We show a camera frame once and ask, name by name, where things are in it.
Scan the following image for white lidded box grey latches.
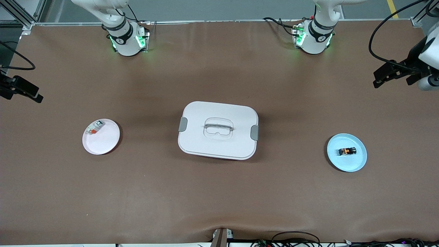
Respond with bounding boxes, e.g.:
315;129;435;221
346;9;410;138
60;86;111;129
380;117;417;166
178;101;259;161

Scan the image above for pink round plate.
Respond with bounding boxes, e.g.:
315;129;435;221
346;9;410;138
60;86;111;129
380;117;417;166
82;119;121;155

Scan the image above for light blue round plate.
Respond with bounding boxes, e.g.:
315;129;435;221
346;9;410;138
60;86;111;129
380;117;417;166
327;133;368;173

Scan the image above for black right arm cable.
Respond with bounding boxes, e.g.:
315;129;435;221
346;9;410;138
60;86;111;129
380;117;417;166
0;41;36;71

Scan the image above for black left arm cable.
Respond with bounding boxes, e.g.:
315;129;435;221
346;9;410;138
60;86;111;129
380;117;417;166
369;0;427;72

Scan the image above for white switch with red lever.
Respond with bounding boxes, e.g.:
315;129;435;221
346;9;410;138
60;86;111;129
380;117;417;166
85;120;105;136

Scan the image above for black cable at arm base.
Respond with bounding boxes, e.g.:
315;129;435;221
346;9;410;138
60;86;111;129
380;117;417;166
120;0;150;24
263;16;302;38

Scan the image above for black cable bundle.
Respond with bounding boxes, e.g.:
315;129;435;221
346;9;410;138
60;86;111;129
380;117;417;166
343;238;439;247

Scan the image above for silver table edge rail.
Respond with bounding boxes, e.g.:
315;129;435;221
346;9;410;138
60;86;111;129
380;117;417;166
33;19;415;26

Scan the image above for black looped cable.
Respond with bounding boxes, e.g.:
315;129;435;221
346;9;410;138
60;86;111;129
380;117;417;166
271;231;321;247

